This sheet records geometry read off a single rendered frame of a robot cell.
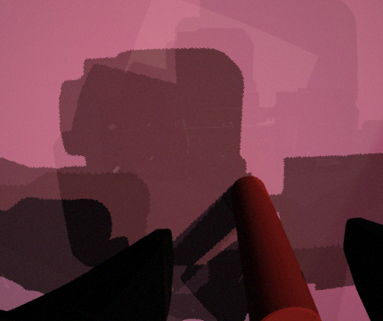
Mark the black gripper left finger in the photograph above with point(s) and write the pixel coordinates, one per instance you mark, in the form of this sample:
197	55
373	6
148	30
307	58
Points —
133	285

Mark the red peg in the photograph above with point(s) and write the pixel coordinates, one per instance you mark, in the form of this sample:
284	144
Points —
274	284

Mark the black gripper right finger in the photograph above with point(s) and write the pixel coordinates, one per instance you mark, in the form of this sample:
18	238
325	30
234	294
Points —
363	246

